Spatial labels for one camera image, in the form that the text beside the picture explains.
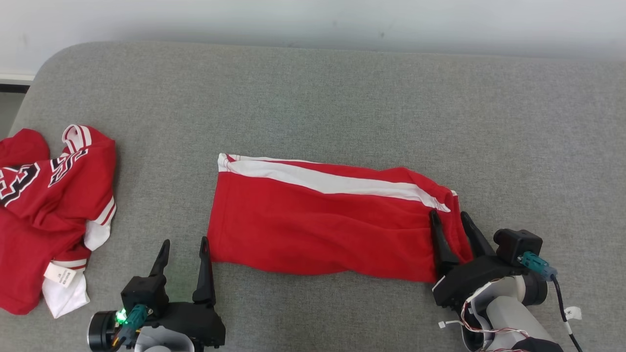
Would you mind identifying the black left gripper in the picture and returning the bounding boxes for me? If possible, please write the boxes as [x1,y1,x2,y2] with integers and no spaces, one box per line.
[149,236,226,351]

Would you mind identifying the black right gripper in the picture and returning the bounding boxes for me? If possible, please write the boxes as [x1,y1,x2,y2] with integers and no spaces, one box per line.
[429,210,526,311]

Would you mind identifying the red shorts white stripe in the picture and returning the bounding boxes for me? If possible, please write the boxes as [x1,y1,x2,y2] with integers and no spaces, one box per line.
[207,153,474,283]

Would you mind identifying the red jersey white sleeves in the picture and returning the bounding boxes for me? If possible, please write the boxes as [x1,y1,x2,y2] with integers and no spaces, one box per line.
[0,124,117,319]

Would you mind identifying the white skirting board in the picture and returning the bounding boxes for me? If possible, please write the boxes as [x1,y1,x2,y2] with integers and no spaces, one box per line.
[0,72,36,86]

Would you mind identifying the teal left cable connector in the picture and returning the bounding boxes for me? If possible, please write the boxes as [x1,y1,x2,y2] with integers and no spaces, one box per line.
[115,304,150,343]

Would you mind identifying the teal cable connector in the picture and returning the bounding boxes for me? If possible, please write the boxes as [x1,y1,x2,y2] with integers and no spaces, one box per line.
[115,304,150,343]
[517,251,558,280]

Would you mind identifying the teal right cable connector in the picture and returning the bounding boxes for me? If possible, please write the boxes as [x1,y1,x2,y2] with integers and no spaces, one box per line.
[517,251,558,280]

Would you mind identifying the thin red white wires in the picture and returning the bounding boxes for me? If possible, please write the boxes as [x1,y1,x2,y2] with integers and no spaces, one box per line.
[439,298,531,352]

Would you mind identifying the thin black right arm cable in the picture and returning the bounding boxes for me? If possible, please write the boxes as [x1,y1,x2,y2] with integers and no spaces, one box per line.
[550,275,585,352]

